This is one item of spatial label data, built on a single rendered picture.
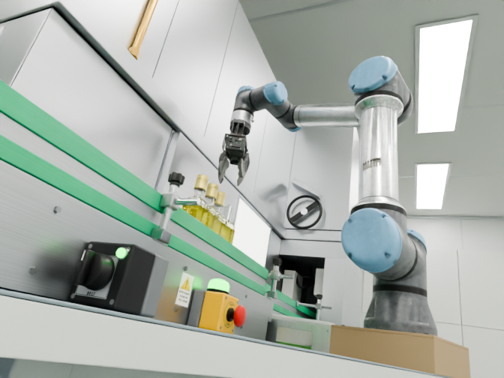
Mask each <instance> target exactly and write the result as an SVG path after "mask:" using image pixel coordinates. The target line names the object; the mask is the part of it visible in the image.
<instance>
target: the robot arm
mask: <svg viewBox="0 0 504 378"><path fill-rule="evenodd" d="M348 83H349V89H350V91H351V92H353V93H354V95H355V103H325V104H309V105H295V106H294V105H292V104H291V103H290V102H289V101H288V100H287V90H286V89H285V85H284V84H283V83H282V82H279V81H276V82H270V83H267V84H265V85H263V86H260V87H259V88H254V87H253V86H250V85H248V86H246V85H243V86H242V87H240V88H239V89H238V92H237V95H236V96H235V104H234V108H233V111H232V117H231V120H230V127H229V129H230V131H231V132H230V133H225V136H224V139H223V145H222V149H223V153H221V154H220V157H219V166H218V180H219V182H220V184H221V183H222V182H223V180H224V176H225V175H226V170H227V168H229V166H230V164H232V165H238V170H239V171H238V179H237V186H239V185H240V184H241V183H242V182H243V180H244V178H245V175H246V173H247V171H248V168H249V166H250V158H249V153H247V152H248V149H247V147H248V142H247V135H248V134H249V133H250V132H251V126H252V123H254V120H253V119H254V113H255V112H257V111H260V110H267V111H268V112H269V113H270V114H271V115H272V116H274V117H275V118H276V119H277V120H278V121H279V122H280V123H281V124H282V126H283V127H284V128H286V129H287V130H288V131H290V132H296V131H299V130H300V129H301V128H302V127H318V128H360V145H359V170H358V203H357V204H356V205H354V206H353V207H352V208H351V212H350V216H349V219H348V221H345V223H344V225H343V228H342V231H341V243H342V246H343V249H344V251H345V253H346V255H347V256H348V257H349V258H350V259H351V260H352V261H353V262H354V263H355V264H356V265H357V266H358V267H359V268H360V269H363V270H365V271H367V272H369V273H371V274H372V275H373V297H372V299H371V302H370V305H369V308H368V310H367V313H366V316H365V318H364V328H367V329H382V330H389V331H396V332H411V333H419V334H424V333H427V334H429V335H436V336H437V337H438V332H437V327H436V325H435V322H434V318H433V317H432V314H431V310H430V308H429V306H428V288H427V264H426V256H427V248H426V245H425V239H424V238H423V236H422V235H421V234H420V233H419V232H416V231H415V230H413V229H409V228H407V210H406V209H405V208H404V207H403V206H402V205H400V204H399V197H398V126H399V125H401V124H403V123H404V122H405V121H406V120H407V119H408V117H409V116H410V113H411V112H412V109H413V97H412V95H411V93H410V91H409V89H408V88H407V86H406V84H405V82H404V80H403V78H402V76H401V74H400V72H399V71H398V66H397V65H396V64H395V63H394V62H393V61H392V60H391V59H390V58H389V57H385V56H376V57H373V58H369V59H368V60H366V61H363V62H362V63H361V64H360V65H359V66H358V67H357V68H355V69H354V70H353V72H352V73H351V74H350V76H349V81H348ZM227 135H228V136H227ZM224 141H225V142H224ZM225 144H226V146H225ZM224 147H225V150H224ZM227 158H228V159H229V161H230V162H229V161H228V160H227Z"/></svg>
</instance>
